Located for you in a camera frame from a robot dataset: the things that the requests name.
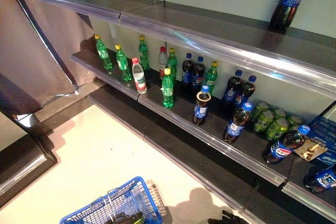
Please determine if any blue plastic shopping basket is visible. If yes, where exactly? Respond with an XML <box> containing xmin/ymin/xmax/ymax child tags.
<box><xmin>59</xmin><ymin>176</ymin><xmax>163</xmax><ymax>224</ymax></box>

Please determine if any blue snack carton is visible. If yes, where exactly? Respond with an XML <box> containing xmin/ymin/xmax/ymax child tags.
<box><xmin>293</xmin><ymin>115</ymin><xmax>336</xmax><ymax>167</ymax></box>

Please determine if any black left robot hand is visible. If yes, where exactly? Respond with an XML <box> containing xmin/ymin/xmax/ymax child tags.
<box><xmin>104</xmin><ymin>211</ymin><xmax>144</xmax><ymax>224</ymax></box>

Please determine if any clear water bottle pink cap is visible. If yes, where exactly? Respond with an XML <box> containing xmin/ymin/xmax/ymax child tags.
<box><xmin>131</xmin><ymin>57</ymin><xmax>148</xmax><ymax>94</ymax></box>

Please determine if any dark display counter chrome trim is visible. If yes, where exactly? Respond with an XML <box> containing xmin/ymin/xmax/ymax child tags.
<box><xmin>0</xmin><ymin>111</ymin><xmax>59</xmax><ymax>209</ymax></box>

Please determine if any green soda bottle yellow cap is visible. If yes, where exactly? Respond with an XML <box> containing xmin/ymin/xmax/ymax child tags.
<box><xmin>114</xmin><ymin>44</ymin><xmax>133</xmax><ymax>82</ymax></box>
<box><xmin>138</xmin><ymin>35</ymin><xmax>150</xmax><ymax>71</ymax></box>
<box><xmin>167</xmin><ymin>47</ymin><xmax>178</xmax><ymax>81</ymax></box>
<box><xmin>161</xmin><ymin>68</ymin><xmax>175</xmax><ymax>109</ymax></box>
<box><xmin>94</xmin><ymin>34</ymin><xmax>113</xmax><ymax>70</ymax></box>
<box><xmin>204</xmin><ymin>61</ymin><xmax>219</xmax><ymax>96</ymax></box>

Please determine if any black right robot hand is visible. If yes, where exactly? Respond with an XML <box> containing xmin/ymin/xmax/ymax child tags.
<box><xmin>207</xmin><ymin>209</ymin><xmax>249</xmax><ymax>224</ymax></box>

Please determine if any brown cover sheet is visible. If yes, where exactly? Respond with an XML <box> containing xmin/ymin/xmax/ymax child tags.
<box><xmin>0</xmin><ymin>0</ymin><xmax>97</xmax><ymax>116</ymax></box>

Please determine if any green drink can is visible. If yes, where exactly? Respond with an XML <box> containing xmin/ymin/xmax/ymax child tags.
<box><xmin>253</xmin><ymin>110</ymin><xmax>275</xmax><ymax>133</ymax></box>
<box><xmin>272</xmin><ymin>108</ymin><xmax>287</xmax><ymax>120</ymax></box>
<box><xmin>265</xmin><ymin>118</ymin><xmax>290</xmax><ymax>141</ymax></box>
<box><xmin>251</xmin><ymin>101</ymin><xmax>270</xmax><ymax>122</ymax></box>
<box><xmin>286</xmin><ymin>115</ymin><xmax>305</xmax><ymax>132</ymax></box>

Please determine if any clear water bottle red cap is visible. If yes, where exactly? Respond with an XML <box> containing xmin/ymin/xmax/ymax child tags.
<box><xmin>158</xmin><ymin>46</ymin><xmax>169</xmax><ymax>81</ymax></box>

